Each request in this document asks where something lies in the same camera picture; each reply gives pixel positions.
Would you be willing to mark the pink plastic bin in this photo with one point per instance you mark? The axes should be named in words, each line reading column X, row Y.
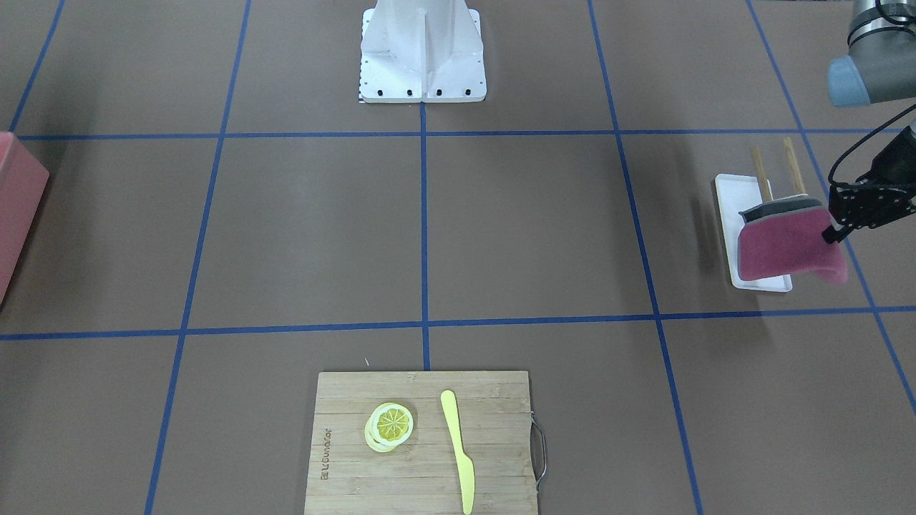
column 23, row 181

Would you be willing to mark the yellow plastic knife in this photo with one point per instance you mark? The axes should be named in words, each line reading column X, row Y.
column 465, row 467

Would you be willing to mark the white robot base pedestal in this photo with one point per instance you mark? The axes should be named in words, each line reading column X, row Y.
column 421, row 51

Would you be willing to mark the bamboo cutting board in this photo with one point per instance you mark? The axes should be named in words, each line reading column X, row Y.
column 488, row 413

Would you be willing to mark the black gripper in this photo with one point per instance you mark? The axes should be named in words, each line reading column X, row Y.
column 899, row 155

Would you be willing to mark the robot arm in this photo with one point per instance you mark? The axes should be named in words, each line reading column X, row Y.
column 879, row 67

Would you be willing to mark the pink and grey cloth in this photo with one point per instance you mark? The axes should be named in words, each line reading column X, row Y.
column 784, row 237

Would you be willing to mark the yellow lemon slice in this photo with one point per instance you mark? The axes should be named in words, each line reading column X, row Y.
column 389, row 425

